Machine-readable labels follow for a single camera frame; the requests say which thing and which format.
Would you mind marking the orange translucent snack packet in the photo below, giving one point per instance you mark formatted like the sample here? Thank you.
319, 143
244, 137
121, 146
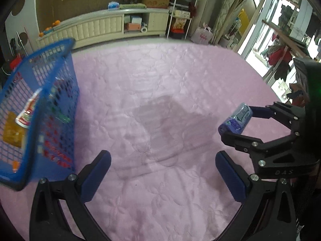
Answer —
12, 133

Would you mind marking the cream television cabinet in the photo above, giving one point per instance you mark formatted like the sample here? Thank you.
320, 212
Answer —
95, 27

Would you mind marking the white paper roll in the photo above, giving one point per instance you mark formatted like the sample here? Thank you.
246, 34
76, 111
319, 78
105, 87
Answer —
143, 29

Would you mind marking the dark red cloth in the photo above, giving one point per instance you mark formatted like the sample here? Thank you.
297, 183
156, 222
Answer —
192, 8

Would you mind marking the wooden clothes rail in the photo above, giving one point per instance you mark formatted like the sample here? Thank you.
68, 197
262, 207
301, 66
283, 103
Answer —
283, 36

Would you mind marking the round brown wall disc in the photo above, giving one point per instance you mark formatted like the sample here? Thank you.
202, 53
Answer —
18, 7

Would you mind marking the red bag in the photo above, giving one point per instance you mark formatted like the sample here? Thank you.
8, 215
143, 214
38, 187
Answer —
15, 62

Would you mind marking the glass sliding door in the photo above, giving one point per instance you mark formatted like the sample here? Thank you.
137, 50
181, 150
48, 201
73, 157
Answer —
288, 5

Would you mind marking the pink tote bag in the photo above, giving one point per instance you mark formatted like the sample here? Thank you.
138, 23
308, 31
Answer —
202, 35

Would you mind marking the red windowed snack packet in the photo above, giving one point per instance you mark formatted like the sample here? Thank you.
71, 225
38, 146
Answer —
56, 153

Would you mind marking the green stick packet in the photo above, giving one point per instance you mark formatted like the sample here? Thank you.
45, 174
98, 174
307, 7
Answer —
62, 118

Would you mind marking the blue plastic basket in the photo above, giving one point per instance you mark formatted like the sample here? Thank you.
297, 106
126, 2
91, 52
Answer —
33, 143

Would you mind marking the orange cartoon snack packet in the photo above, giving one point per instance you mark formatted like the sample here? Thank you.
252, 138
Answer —
15, 166

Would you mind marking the orange flat box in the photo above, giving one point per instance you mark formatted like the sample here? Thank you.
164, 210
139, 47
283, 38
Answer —
133, 26

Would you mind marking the red printed gift box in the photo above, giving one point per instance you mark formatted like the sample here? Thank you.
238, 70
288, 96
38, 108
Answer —
178, 26

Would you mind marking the green folded cloth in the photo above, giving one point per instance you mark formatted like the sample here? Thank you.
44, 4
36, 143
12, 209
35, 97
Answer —
131, 5

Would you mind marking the red hanging clothes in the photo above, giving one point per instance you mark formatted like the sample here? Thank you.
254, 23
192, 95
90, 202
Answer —
278, 55

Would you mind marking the blue fruit plate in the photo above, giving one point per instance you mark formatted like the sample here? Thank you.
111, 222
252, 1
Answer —
49, 31

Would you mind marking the black bag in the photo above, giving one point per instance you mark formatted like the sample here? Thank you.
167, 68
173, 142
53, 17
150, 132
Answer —
3, 71

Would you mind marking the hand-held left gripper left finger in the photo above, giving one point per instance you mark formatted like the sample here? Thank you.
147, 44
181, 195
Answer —
97, 175

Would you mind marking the teal white box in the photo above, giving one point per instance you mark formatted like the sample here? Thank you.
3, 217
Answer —
136, 19

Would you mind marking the small purple blue packet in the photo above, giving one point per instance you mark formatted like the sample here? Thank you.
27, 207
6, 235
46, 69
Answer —
235, 120

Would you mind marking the brown cardboard box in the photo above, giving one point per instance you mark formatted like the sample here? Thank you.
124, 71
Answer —
155, 0

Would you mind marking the blue tissue box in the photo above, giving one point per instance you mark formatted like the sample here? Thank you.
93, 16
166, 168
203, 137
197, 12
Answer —
113, 5

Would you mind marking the red white snack packet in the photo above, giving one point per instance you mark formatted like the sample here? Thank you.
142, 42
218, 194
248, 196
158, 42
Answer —
27, 110

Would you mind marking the arched standing mirror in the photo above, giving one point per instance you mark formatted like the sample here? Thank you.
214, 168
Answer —
250, 17

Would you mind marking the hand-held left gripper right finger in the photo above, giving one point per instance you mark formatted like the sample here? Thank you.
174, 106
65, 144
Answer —
230, 178

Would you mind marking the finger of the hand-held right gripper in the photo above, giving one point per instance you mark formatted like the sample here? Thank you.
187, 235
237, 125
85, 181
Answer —
260, 113
240, 140

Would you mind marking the dark hanging clothes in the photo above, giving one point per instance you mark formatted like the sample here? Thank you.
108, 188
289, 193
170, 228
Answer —
286, 13

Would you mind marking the beige patterned curtain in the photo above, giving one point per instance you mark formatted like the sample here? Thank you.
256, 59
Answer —
228, 10

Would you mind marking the white metal rack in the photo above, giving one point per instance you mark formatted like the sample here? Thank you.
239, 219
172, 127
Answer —
173, 5

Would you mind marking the pink quilted tablecloth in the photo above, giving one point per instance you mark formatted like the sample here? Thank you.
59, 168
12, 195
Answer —
163, 93

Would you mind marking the silver tower air conditioner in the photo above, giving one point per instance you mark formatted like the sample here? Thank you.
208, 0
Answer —
209, 0

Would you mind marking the white printed carton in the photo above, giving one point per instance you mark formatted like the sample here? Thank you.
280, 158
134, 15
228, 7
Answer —
181, 13

